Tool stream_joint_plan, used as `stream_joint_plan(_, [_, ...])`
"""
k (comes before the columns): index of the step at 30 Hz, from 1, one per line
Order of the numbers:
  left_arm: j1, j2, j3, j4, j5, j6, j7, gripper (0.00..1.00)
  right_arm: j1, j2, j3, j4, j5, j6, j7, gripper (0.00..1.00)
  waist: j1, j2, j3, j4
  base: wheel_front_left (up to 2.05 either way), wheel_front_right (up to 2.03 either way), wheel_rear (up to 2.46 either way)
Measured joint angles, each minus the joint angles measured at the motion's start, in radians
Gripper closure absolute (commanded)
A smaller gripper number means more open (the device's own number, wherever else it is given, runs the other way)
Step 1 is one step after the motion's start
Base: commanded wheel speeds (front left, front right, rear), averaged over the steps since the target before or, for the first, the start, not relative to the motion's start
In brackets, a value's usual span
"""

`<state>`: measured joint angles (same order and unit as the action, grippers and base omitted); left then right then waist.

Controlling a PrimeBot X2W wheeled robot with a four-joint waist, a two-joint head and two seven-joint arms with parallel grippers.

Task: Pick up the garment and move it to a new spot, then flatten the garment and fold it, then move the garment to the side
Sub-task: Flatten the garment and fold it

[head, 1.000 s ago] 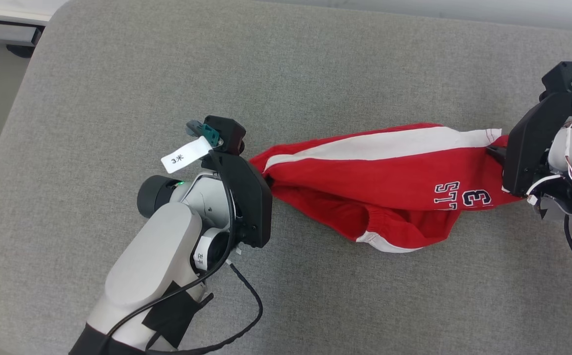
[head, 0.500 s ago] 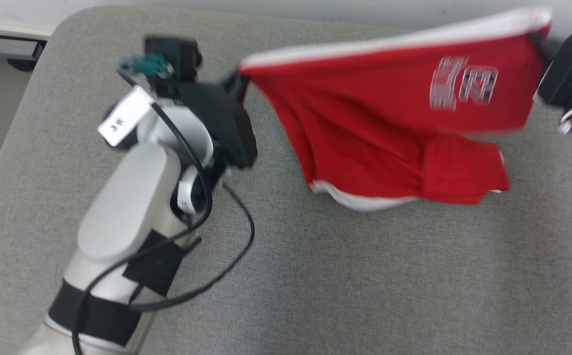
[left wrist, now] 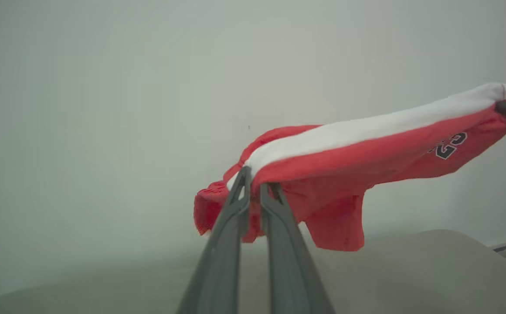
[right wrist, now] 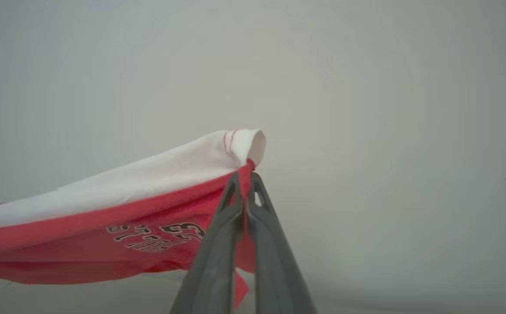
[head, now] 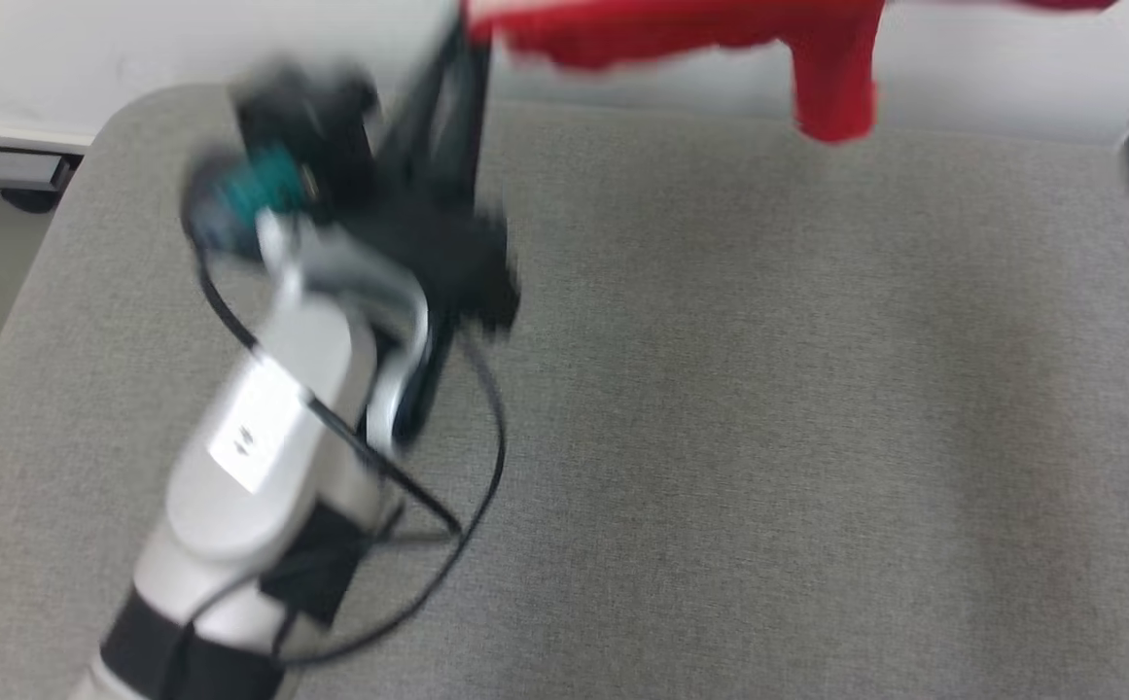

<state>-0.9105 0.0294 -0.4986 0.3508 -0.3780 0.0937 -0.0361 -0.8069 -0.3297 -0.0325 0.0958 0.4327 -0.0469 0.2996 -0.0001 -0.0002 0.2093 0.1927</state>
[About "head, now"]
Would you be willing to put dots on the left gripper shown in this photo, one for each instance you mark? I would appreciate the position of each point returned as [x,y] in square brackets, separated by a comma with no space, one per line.
[447,262]

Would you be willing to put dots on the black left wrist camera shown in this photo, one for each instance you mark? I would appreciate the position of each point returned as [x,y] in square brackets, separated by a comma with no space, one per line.
[306,122]

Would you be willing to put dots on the red shorts with white trim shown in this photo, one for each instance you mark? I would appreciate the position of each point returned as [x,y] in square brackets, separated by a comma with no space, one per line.
[817,58]

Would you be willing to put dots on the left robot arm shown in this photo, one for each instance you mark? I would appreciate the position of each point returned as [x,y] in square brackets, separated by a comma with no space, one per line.
[263,467]

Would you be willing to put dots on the grey metal partition frame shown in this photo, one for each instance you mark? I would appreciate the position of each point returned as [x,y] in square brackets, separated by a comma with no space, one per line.
[0,165]

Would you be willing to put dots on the black caster wheel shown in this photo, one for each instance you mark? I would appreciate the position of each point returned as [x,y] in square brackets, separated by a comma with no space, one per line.
[29,199]

